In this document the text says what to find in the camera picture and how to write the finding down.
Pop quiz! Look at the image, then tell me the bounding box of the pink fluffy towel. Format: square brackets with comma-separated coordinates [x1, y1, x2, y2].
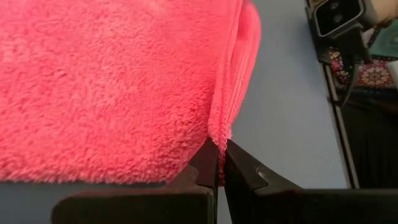
[0, 0, 262, 188]

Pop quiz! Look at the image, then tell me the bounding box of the teal green mat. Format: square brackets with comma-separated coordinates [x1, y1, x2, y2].
[369, 19, 398, 59]

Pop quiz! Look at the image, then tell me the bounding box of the floral patterned cloth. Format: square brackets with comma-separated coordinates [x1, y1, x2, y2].
[328, 46, 396, 90]

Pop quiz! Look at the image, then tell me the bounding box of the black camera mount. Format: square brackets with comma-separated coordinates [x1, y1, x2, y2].
[335, 24, 373, 107]

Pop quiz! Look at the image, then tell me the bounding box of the white object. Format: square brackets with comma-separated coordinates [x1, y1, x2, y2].
[387, 60, 398, 90]

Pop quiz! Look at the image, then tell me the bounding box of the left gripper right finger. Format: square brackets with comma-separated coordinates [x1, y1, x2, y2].
[224, 139, 398, 224]

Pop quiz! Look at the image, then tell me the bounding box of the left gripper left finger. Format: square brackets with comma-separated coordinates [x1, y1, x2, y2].
[51, 138, 219, 224]

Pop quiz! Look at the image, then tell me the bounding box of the black silver-rimmed camera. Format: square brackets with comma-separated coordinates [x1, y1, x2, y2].
[312, 0, 365, 39]

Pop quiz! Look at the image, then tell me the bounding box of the black table frame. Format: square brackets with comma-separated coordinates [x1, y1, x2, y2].
[305, 0, 361, 189]

